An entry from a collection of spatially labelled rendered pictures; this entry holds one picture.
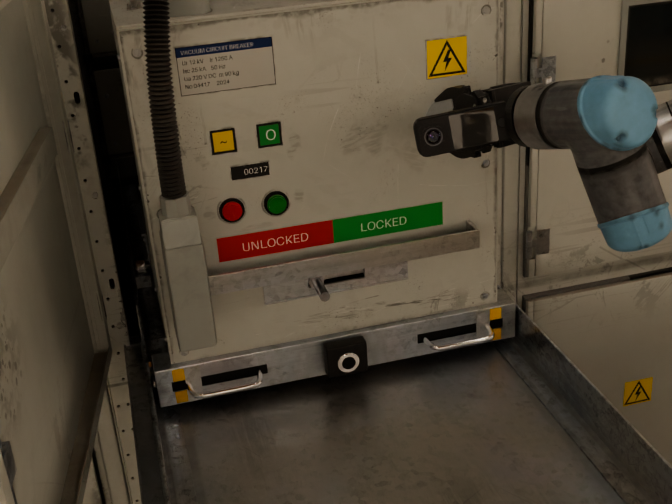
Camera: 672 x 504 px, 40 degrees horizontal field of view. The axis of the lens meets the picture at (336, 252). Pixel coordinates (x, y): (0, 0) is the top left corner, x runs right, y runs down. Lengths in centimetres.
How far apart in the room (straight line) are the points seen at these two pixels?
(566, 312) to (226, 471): 76
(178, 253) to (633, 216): 52
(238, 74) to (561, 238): 72
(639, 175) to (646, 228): 6
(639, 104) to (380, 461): 55
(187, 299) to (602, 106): 54
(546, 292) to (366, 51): 68
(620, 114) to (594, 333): 87
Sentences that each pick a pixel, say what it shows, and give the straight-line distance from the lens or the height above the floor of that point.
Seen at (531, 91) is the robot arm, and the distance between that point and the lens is 107.
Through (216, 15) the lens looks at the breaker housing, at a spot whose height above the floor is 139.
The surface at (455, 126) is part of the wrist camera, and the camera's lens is 110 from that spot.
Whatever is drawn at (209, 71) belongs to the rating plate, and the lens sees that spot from 118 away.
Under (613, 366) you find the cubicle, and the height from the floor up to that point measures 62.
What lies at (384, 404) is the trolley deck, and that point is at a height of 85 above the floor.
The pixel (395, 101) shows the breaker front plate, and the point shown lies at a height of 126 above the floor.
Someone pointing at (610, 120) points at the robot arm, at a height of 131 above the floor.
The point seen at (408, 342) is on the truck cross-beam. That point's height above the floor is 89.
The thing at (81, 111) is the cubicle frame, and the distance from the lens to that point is 141.
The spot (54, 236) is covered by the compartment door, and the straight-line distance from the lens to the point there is 136.
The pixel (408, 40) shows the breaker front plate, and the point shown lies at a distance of 123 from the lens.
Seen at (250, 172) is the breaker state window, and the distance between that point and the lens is 122.
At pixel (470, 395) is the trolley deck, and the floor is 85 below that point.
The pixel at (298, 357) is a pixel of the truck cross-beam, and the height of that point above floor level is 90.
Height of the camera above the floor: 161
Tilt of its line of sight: 25 degrees down
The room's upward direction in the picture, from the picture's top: 4 degrees counter-clockwise
